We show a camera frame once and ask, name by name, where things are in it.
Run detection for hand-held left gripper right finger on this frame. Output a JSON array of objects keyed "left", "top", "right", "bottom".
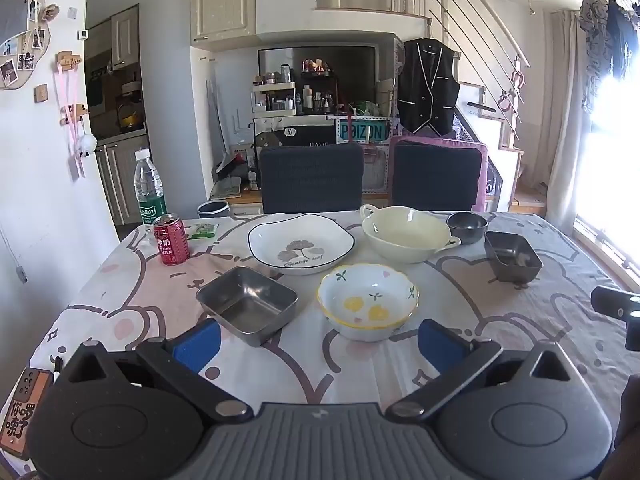
[{"left": 386, "top": 319, "right": 583, "bottom": 423}]

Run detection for red drink can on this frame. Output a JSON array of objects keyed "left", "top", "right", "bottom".
[{"left": 153, "top": 213, "right": 191, "bottom": 266}]

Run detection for rectangular steel tray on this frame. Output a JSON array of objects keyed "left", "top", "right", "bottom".
[
  {"left": 195, "top": 266, "right": 299, "bottom": 347},
  {"left": 484, "top": 231, "right": 544, "bottom": 282}
]

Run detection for person's right forearm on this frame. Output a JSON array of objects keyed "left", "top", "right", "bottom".
[{"left": 612, "top": 375, "right": 640, "bottom": 480}]

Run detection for beige curtain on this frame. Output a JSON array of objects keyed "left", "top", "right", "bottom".
[{"left": 545, "top": 10, "right": 601, "bottom": 231}]

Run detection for black letter board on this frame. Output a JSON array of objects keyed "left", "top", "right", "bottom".
[{"left": 253, "top": 125, "right": 337, "bottom": 150}]

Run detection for white cosmetics rack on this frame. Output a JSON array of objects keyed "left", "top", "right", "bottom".
[{"left": 251, "top": 81, "right": 297, "bottom": 113}]

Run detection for black vest white trim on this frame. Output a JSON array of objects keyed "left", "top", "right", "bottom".
[{"left": 397, "top": 37, "right": 461, "bottom": 136}]

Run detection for dark blue chair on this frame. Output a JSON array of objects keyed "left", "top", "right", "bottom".
[
  {"left": 259, "top": 143, "right": 365, "bottom": 215},
  {"left": 390, "top": 136, "right": 483, "bottom": 212}
]

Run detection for clear plastic water bottle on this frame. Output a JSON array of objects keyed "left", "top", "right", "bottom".
[{"left": 134, "top": 148, "right": 168, "bottom": 226}]

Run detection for cream upper cabinet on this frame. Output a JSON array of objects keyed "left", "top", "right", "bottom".
[{"left": 190, "top": 0, "right": 257, "bottom": 46}]

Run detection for white staircase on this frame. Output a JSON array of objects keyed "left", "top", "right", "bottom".
[{"left": 457, "top": 80, "right": 523, "bottom": 211}]

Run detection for white leaf-print plate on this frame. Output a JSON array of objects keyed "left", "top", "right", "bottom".
[{"left": 247, "top": 213, "right": 356, "bottom": 276}]

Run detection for hanging dark clothes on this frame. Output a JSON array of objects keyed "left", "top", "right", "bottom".
[{"left": 580, "top": 0, "right": 640, "bottom": 111}]

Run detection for white floral bowl yellow rim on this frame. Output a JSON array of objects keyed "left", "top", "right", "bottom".
[{"left": 317, "top": 263, "right": 420, "bottom": 342}]

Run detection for wall photo collage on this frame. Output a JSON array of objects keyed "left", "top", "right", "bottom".
[{"left": 0, "top": 0, "right": 53, "bottom": 91}]

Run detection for cream bowl with handles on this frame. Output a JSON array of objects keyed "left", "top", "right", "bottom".
[{"left": 360, "top": 204, "right": 462, "bottom": 264}]

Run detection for cream kitchen base cabinets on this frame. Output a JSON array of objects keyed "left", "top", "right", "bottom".
[{"left": 95, "top": 135, "right": 151, "bottom": 226}]

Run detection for small round steel bowl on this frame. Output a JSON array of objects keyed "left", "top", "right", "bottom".
[{"left": 446, "top": 211, "right": 488, "bottom": 245}]

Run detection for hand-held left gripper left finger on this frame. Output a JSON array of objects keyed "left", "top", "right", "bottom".
[{"left": 60, "top": 319, "right": 255, "bottom": 423}]

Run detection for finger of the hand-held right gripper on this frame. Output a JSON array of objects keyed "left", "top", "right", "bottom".
[{"left": 591, "top": 286, "right": 640, "bottom": 319}]

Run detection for grey trash bin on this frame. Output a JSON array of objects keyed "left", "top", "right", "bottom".
[{"left": 197, "top": 200, "right": 231, "bottom": 219}]

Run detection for teal sign plate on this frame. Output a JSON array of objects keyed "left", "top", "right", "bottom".
[{"left": 334, "top": 117, "right": 390, "bottom": 145}]

